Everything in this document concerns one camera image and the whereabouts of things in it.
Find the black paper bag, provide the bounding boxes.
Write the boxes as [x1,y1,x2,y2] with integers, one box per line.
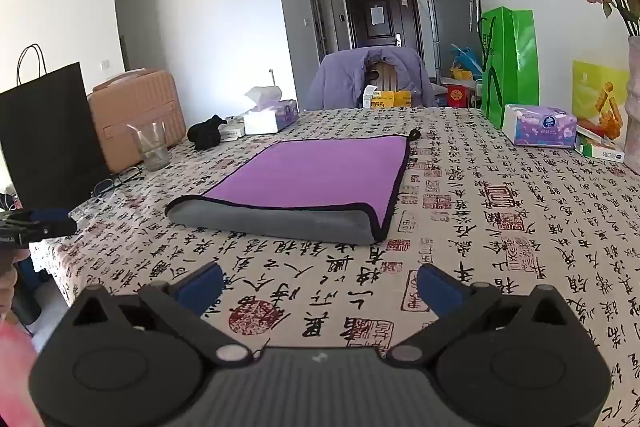
[0,44,112,210]

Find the purple tissue pack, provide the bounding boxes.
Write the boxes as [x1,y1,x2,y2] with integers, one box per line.
[501,103,578,149]

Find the blue plastic bag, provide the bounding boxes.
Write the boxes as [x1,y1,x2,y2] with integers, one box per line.
[449,44,483,80]

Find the green shopping bag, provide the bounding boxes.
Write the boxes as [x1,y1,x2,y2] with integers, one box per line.
[479,6,541,130]

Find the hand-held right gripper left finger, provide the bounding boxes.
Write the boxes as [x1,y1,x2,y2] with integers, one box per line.
[67,262,253,368]

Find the black crumpled cloth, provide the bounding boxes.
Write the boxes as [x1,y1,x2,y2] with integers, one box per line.
[187,114,228,152]

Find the wooden chair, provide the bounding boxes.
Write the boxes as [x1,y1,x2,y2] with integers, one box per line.
[367,59,403,95]

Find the calligraphy printed tablecloth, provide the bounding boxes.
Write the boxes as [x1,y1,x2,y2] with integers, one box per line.
[29,106,640,427]

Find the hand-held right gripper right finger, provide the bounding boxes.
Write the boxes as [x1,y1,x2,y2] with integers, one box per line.
[390,263,583,368]

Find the small white green box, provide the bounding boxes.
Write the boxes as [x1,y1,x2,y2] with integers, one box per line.
[575,129,627,164]

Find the person's left hand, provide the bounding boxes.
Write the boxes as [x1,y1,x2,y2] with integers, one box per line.
[0,252,20,314]

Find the white purple tissue box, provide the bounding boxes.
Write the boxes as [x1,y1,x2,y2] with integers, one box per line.
[243,86,299,135]

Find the beige vase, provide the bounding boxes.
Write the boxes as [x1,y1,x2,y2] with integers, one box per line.
[624,34,640,175]

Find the person's left forearm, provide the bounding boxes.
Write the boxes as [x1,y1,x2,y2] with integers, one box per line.
[0,314,48,427]

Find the red box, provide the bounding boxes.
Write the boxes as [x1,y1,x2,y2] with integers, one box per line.
[440,82,473,108]

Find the purple jacket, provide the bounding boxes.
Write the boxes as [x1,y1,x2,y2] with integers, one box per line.
[306,47,438,110]

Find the purple and grey towel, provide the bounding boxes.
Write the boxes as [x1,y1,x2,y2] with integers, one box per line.
[165,133,422,245]

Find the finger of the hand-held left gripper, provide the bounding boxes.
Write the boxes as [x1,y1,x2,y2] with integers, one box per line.
[0,207,78,249]

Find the clear glass cup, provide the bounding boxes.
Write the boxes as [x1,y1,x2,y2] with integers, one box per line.
[131,122,171,172]

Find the pink suitcase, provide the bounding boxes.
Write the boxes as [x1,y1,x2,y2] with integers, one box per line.
[87,68,187,174]

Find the grey refrigerator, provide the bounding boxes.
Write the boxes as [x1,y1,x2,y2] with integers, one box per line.
[424,0,483,80]

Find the yellow cardboard box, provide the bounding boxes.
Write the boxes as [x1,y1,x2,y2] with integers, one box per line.
[372,89,413,109]

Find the yellow-green gift box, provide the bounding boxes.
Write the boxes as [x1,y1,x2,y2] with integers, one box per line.
[571,60,631,142]

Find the dark brown door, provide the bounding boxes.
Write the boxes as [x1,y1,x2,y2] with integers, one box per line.
[342,0,423,62]

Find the black eyeglasses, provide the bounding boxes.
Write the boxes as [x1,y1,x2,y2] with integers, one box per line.
[90,166,146,200]

